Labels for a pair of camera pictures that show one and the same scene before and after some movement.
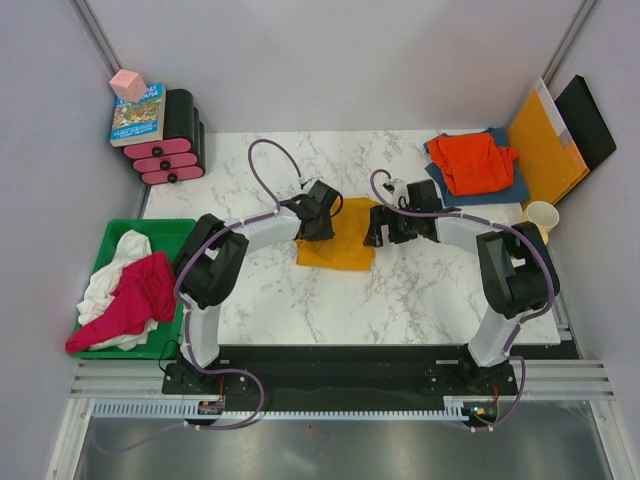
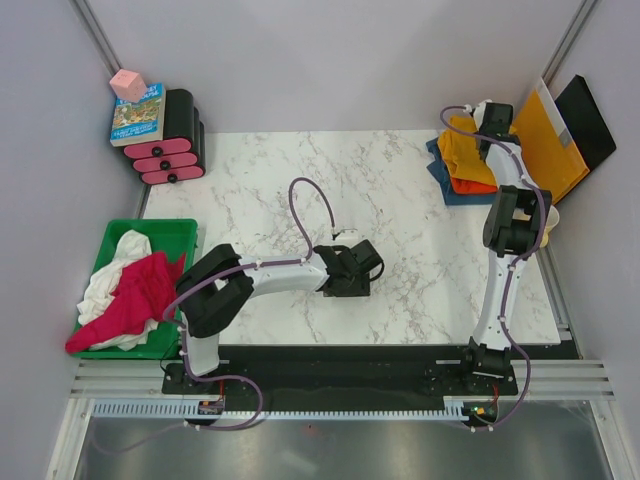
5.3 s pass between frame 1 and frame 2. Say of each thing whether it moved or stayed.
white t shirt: stayed
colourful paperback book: stayed
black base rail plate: stayed
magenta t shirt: stayed
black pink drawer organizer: stayed
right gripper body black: moved
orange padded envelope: stayed
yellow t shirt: moved
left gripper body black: moved
